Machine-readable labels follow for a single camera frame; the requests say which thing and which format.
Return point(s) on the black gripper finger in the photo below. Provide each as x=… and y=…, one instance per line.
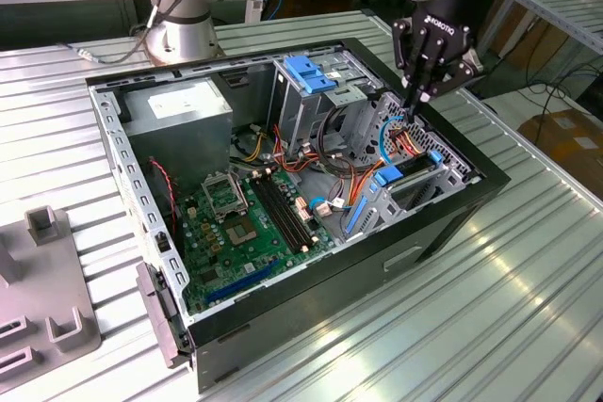
x=459, y=75
x=410, y=53

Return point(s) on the hard disk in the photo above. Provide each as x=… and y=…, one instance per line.
x=388, y=175

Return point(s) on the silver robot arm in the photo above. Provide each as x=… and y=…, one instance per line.
x=188, y=35

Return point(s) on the grey disk bay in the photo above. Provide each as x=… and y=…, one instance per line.
x=454, y=171

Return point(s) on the blue plastic drive latch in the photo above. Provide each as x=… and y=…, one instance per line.
x=306, y=75

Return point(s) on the flat cardboard box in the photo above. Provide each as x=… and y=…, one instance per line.
x=565, y=138

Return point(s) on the grey optical drive cage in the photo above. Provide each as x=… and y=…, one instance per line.
x=301, y=115

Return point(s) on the black RAM slot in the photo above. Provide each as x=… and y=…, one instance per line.
x=290, y=213
x=298, y=213
x=275, y=213
x=283, y=213

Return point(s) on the CPU socket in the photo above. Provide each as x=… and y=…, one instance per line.
x=241, y=231

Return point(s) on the grey power supply unit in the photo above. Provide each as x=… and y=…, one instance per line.
x=179, y=138

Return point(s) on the black open PC case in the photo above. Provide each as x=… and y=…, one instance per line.
x=330, y=289

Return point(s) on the green motherboard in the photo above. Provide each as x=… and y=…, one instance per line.
x=264, y=256

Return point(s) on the blue expansion slot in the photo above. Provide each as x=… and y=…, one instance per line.
x=240, y=282

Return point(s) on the grey plastic case latch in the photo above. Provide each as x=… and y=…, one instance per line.
x=158, y=312

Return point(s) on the grey parts rack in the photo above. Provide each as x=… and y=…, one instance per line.
x=42, y=279

